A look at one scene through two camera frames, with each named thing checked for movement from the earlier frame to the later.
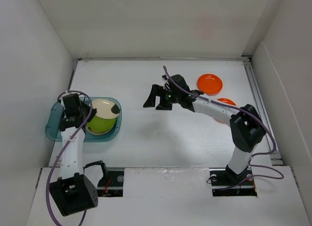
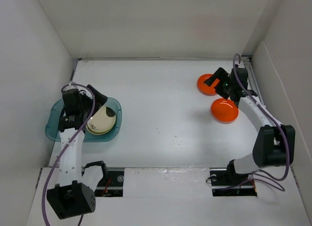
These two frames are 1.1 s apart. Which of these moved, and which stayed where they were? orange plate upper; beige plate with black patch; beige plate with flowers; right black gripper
Moved: right black gripper; beige plate with black patch
Stayed: orange plate upper; beige plate with flowers
